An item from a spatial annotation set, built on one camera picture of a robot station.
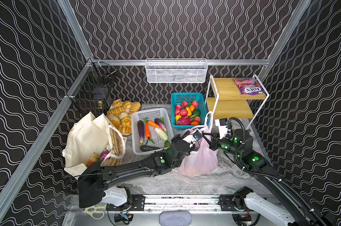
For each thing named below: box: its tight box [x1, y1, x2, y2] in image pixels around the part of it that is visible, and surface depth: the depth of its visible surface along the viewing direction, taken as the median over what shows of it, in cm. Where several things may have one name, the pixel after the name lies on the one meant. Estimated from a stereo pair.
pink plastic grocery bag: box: [178, 111, 219, 177], surface depth 74 cm
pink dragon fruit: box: [178, 116, 192, 126], surface depth 102 cm
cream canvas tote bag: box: [62, 111, 127, 179], surface depth 76 cm
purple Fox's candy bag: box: [233, 77, 266, 96], surface depth 83 cm
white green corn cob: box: [154, 127, 169, 141], surface depth 100 cm
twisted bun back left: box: [112, 98, 122, 108], surface depth 119 cm
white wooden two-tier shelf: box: [204, 74, 270, 131], surface depth 85 cm
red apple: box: [179, 108, 188, 117], surface depth 109 cm
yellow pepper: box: [185, 106, 192, 117], surface depth 111 cm
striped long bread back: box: [106, 105, 126, 115], surface depth 115 cm
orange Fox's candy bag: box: [86, 152, 101, 168], surface depth 80 cm
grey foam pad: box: [158, 210, 193, 226], surface depth 69 cm
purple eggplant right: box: [154, 118, 167, 132], surface depth 105 cm
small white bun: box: [118, 111, 129, 120], surface depth 112 cm
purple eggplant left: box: [137, 120, 145, 146], surface depth 104 cm
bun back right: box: [122, 100, 133, 110], surface depth 118 cm
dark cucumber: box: [139, 145, 161, 152], surface depth 93 cm
